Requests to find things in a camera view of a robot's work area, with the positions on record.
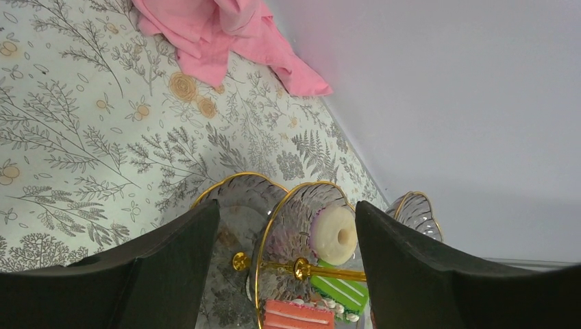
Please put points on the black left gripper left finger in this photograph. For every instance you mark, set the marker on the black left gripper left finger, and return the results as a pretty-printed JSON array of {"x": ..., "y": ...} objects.
[{"x": 153, "y": 281}]

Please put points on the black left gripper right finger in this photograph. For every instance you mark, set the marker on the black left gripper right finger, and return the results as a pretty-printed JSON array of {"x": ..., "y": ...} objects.
[{"x": 415, "y": 281}]

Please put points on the green striped cake piece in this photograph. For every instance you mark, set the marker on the green striped cake piece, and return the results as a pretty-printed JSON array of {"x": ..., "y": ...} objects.
[{"x": 346, "y": 298}]

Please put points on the white glazed donut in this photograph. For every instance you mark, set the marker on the white glazed donut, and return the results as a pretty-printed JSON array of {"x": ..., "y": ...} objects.
[{"x": 333, "y": 236}]

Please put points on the three-tier glass cake stand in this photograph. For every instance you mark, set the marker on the three-tier glass cake stand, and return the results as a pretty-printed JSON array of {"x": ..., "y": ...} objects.
[{"x": 262, "y": 222}]

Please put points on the pink cake slice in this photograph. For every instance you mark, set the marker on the pink cake slice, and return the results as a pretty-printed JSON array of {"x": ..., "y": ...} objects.
[{"x": 290, "y": 315}]

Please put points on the pink cloth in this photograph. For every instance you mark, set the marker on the pink cloth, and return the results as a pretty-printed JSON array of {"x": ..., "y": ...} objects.
[{"x": 205, "y": 33}]

